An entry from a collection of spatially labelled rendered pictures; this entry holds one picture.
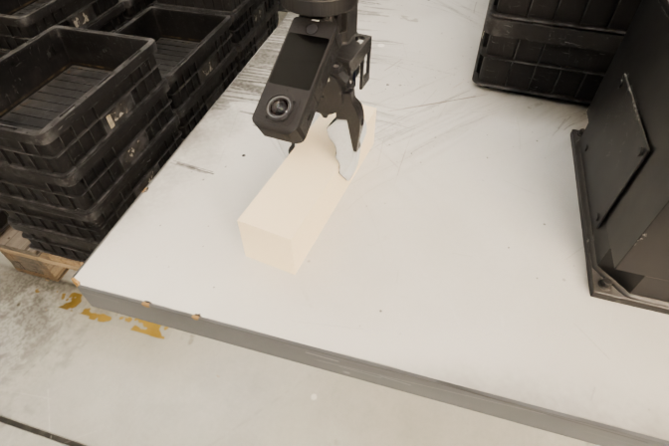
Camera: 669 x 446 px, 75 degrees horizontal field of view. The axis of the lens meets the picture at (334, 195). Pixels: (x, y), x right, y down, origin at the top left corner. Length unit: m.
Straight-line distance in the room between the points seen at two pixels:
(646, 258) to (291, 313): 0.33
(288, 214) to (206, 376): 0.82
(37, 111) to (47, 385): 0.66
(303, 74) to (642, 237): 0.33
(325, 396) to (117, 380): 0.51
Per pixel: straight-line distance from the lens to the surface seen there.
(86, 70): 1.38
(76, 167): 1.04
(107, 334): 1.36
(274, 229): 0.43
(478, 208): 0.56
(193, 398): 1.20
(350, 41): 0.47
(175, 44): 1.67
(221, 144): 0.64
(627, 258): 0.49
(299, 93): 0.38
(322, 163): 0.50
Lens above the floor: 1.09
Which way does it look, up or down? 46 degrees down
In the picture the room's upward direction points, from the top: straight up
